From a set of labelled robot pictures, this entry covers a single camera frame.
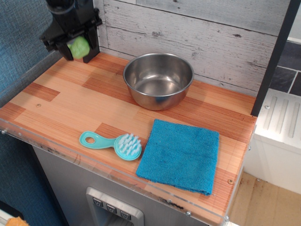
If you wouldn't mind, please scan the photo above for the teal dish brush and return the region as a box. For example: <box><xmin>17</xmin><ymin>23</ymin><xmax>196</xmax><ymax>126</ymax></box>
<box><xmin>79</xmin><ymin>131</ymin><xmax>142</xmax><ymax>161</ymax></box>

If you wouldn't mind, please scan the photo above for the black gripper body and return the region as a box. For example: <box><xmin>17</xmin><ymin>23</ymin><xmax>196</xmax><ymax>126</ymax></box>
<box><xmin>40</xmin><ymin>6</ymin><xmax>103</xmax><ymax>52</ymax></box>

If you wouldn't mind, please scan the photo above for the silver dispenser button panel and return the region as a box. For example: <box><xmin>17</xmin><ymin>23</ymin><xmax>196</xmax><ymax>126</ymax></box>
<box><xmin>86</xmin><ymin>187</ymin><xmax>144</xmax><ymax>226</ymax></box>

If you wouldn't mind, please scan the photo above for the dark right cabinet post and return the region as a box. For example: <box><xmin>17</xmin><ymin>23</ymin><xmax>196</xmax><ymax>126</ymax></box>
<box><xmin>251</xmin><ymin>0</ymin><xmax>301</xmax><ymax>117</ymax></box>

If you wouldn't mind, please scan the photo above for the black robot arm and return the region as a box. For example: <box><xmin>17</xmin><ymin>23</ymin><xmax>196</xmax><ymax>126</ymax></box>
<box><xmin>40</xmin><ymin>0</ymin><xmax>103</xmax><ymax>63</ymax></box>

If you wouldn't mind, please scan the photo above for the orange object bottom corner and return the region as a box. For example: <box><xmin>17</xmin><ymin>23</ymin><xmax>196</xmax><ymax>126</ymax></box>
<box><xmin>5</xmin><ymin>217</ymin><xmax>29</xmax><ymax>226</ymax></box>

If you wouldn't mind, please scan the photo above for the blue folded cloth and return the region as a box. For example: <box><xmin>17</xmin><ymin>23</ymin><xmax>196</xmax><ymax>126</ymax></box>
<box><xmin>136</xmin><ymin>119</ymin><xmax>219</xmax><ymax>195</ymax></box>

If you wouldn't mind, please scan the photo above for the clear acrylic edge guard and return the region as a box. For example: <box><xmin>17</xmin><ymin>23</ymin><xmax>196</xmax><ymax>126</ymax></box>
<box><xmin>0</xmin><ymin>119</ymin><xmax>257</xmax><ymax>226</ymax></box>

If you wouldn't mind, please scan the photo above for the white grooved drainboard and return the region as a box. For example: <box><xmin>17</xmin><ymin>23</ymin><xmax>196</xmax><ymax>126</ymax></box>
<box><xmin>255</xmin><ymin>89</ymin><xmax>301</xmax><ymax>148</ymax></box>

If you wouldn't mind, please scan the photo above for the green toy broccoli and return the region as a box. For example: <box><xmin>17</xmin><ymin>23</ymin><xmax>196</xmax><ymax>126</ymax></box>
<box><xmin>67</xmin><ymin>36</ymin><xmax>90</xmax><ymax>59</ymax></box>

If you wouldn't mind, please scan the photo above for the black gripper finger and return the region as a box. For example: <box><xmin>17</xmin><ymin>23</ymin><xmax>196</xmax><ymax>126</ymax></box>
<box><xmin>57</xmin><ymin>42</ymin><xmax>73</xmax><ymax>61</ymax></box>
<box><xmin>83</xmin><ymin>25</ymin><xmax>99</xmax><ymax>63</ymax></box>

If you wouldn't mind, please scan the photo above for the silver metal bowl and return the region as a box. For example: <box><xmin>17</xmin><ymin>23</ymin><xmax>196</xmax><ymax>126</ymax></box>
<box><xmin>123</xmin><ymin>53</ymin><xmax>194</xmax><ymax>111</ymax></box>

